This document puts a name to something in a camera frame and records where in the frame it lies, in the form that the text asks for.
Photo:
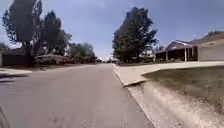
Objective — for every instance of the low house with porch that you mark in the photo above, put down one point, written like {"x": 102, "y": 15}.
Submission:
{"x": 210, "y": 50}

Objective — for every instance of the low dark house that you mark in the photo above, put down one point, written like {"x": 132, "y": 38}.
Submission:
{"x": 13, "y": 58}

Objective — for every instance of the tall dark tree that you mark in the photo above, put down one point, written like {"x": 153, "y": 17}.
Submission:
{"x": 25, "y": 23}

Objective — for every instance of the grey asphalt road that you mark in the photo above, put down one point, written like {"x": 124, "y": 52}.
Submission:
{"x": 73, "y": 96}

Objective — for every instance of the grass lawn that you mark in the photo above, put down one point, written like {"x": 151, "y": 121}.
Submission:
{"x": 193, "y": 83}

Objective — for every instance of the broad dark tree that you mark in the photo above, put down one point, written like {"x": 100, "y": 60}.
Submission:
{"x": 53, "y": 36}

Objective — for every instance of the group of green trees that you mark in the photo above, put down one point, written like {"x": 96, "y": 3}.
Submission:
{"x": 81, "y": 51}

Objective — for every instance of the large dark green tree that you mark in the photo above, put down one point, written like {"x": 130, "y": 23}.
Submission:
{"x": 133, "y": 36}

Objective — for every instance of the pale concrete kerb strip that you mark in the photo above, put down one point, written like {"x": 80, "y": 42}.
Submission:
{"x": 161, "y": 108}

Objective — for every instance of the pale concrete driveway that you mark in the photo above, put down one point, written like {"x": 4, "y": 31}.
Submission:
{"x": 133, "y": 74}
{"x": 13, "y": 71}

